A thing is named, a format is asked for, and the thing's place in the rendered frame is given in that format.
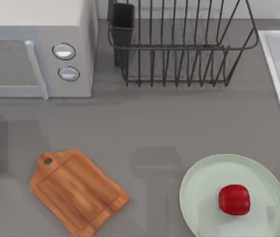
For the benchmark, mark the wooden cutting board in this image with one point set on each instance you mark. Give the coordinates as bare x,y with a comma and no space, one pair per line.
77,191

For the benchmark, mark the pale microwave oven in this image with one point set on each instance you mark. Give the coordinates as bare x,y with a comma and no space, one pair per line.
85,37

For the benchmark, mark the large microwave knob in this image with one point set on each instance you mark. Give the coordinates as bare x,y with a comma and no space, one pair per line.
63,51

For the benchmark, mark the small microwave knob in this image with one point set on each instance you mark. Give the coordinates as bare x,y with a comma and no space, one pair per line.
68,73

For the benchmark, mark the pale green plate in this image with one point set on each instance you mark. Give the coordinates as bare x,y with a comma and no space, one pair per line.
204,197

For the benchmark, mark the red bell pepper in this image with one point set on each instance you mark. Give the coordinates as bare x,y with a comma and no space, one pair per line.
234,200

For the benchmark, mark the black cutlery holder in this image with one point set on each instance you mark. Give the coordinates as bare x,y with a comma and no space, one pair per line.
121,22

